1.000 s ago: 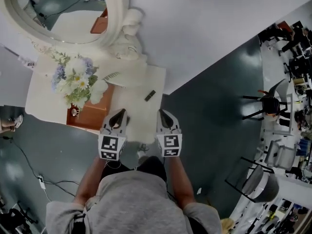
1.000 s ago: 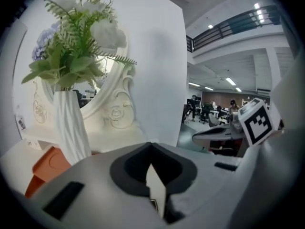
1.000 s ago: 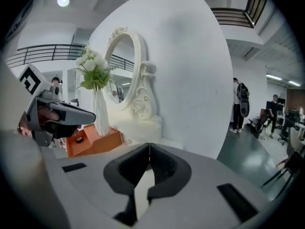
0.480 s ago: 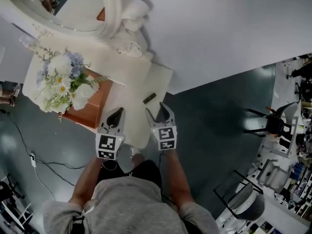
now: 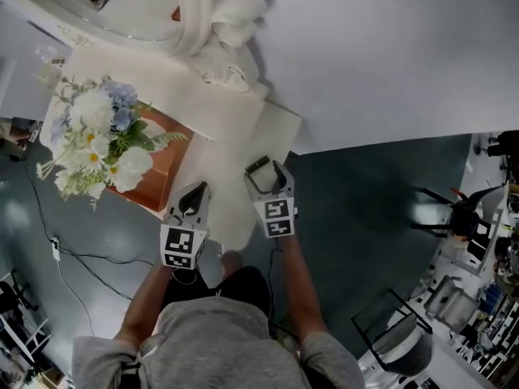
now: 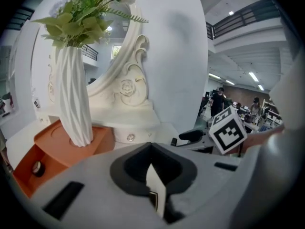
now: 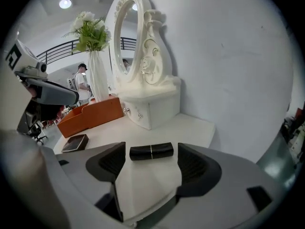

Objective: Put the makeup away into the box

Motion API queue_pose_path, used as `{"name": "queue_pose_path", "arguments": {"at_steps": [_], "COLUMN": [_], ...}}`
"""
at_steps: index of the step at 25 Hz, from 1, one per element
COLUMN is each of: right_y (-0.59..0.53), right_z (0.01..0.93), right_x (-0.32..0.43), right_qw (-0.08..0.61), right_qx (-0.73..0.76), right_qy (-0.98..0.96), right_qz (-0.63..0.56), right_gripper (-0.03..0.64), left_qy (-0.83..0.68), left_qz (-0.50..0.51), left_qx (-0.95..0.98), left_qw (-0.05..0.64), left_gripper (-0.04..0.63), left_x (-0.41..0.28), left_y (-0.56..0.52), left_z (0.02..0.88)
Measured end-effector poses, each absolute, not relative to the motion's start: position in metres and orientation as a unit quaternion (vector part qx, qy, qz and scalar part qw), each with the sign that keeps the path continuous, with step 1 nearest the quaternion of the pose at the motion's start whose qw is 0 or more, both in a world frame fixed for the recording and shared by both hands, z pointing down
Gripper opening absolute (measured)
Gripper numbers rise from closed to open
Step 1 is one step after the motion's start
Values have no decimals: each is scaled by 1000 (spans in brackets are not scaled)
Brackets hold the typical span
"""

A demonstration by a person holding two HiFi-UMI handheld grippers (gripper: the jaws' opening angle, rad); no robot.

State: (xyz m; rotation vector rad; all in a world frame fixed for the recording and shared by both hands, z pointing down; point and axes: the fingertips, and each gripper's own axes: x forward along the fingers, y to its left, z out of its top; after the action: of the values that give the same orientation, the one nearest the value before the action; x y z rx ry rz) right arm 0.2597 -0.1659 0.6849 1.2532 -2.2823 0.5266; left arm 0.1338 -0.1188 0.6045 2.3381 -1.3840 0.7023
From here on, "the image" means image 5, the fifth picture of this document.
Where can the person's right forearm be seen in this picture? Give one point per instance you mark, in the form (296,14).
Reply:
(298,290)

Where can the orange wooden box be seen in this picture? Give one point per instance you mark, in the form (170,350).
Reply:
(162,176)

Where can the white table with cloth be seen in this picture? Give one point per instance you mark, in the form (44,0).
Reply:
(227,136)

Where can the person's black shorts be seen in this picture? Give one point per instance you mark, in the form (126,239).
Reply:
(243,282)

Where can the clear plastic water bottle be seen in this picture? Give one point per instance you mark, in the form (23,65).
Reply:
(50,69)

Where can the white office desk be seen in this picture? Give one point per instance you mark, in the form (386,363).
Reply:
(450,257)

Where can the white vase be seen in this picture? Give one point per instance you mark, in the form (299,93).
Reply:
(156,130)

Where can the blue and white flower bouquet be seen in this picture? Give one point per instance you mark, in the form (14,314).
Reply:
(97,144)

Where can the white power strip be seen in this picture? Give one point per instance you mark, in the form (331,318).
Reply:
(56,249)

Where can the grey chair with black frame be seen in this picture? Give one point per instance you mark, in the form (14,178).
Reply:
(405,347)

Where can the person's grey sweatshirt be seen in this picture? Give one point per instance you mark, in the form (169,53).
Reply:
(219,347)

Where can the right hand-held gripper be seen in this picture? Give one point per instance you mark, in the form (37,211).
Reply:
(277,217)

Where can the grey chair with black bag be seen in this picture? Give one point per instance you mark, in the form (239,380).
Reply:
(462,221)

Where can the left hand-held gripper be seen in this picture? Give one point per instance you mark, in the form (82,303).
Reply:
(178,243)

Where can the small dark lipstick tube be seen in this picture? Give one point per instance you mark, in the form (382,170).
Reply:
(258,164)

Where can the person's left forearm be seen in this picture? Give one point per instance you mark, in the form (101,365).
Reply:
(144,302)

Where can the oval mirror with white frame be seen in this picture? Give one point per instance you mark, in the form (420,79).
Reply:
(194,22)

